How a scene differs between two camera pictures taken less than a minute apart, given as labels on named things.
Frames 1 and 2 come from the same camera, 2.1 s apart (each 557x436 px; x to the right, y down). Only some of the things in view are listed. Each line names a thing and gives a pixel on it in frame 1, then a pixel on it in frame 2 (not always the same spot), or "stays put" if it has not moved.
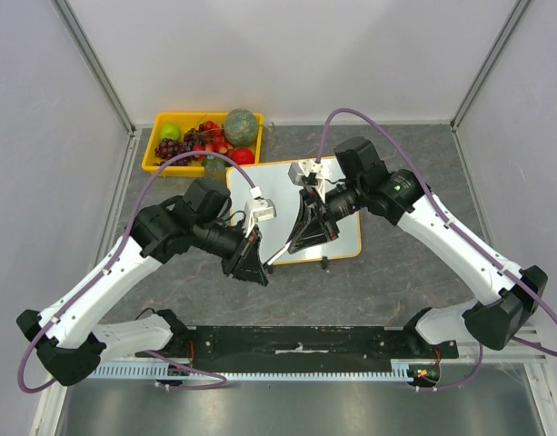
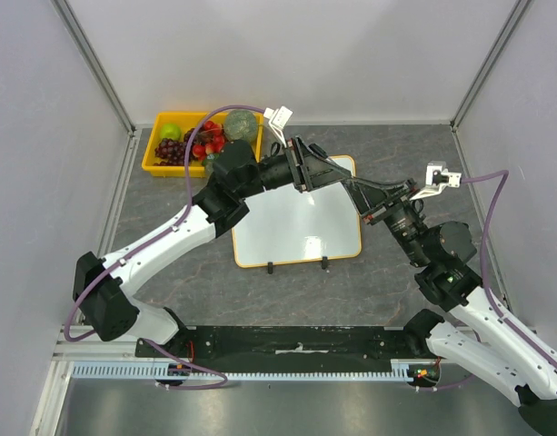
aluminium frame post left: (65, 13) stays put
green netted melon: (241, 126) stays put
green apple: (170, 131) stays put
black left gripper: (233, 265) -> (315, 177)
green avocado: (213, 164) stays put
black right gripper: (321, 214) -> (387, 203)
